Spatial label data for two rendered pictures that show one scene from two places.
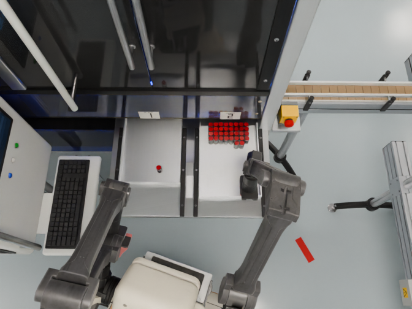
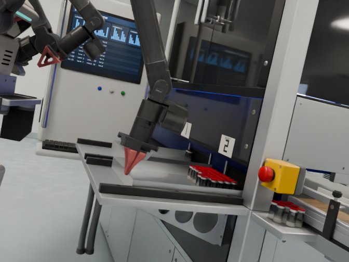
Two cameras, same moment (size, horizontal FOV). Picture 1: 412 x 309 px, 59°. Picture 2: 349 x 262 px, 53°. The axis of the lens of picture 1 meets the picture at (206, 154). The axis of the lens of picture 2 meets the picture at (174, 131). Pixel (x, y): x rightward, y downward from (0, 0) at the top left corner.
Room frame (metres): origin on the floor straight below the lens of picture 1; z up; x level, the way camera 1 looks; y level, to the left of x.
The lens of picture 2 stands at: (0.15, -1.05, 1.13)
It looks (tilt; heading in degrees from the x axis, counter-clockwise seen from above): 5 degrees down; 68
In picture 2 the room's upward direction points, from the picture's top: 11 degrees clockwise
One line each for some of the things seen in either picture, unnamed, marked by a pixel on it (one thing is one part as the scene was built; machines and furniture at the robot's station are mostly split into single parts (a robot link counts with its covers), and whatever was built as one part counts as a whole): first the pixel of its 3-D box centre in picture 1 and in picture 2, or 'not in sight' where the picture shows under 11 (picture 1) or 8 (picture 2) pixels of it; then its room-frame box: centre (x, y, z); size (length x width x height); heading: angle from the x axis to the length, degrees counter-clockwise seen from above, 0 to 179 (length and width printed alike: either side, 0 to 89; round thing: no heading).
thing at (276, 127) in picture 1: (285, 118); (287, 226); (0.78, -0.37, 0.87); 0.14 x 0.13 x 0.02; 0
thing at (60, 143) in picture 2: (68, 202); (86, 149); (0.39, 0.61, 0.82); 0.40 x 0.14 x 0.02; 0
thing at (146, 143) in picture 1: (151, 146); (159, 156); (0.63, 0.24, 0.90); 0.34 x 0.26 x 0.04; 0
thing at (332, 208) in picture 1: (369, 206); not in sight; (0.56, -1.06, 0.07); 0.50 x 0.08 x 0.14; 90
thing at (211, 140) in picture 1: (228, 140); (201, 179); (0.65, -0.10, 0.90); 0.18 x 0.02 x 0.05; 90
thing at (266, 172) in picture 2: (289, 122); (267, 174); (0.69, -0.35, 0.99); 0.04 x 0.04 x 0.04; 0
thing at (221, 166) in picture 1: (228, 159); (175, 178); (0.56, -0.10, 0.90); 0.34 x 0.26 x 0.04; 0
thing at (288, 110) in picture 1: (288, 113); (281, 176); (0.74, -0.35, 1.00); 0.08 x 0.07 x 0.07; 0
